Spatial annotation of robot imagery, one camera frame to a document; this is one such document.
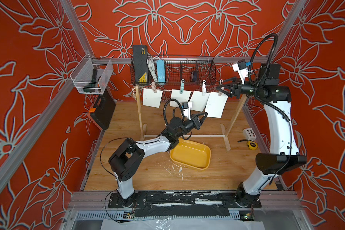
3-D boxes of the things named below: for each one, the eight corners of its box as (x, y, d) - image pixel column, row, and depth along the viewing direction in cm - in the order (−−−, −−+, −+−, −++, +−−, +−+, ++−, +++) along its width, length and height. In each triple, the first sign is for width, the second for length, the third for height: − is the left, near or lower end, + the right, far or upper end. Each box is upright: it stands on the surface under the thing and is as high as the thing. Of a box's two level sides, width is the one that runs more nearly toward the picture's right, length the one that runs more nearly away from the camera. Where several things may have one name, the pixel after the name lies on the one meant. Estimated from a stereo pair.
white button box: (246, 140, 97) (247, 138, 95) (242, 130, 102) (243, 128, 100) (255, 140, 97) (257, 138, 95) (251, 130, 102) (252, 128, 100)
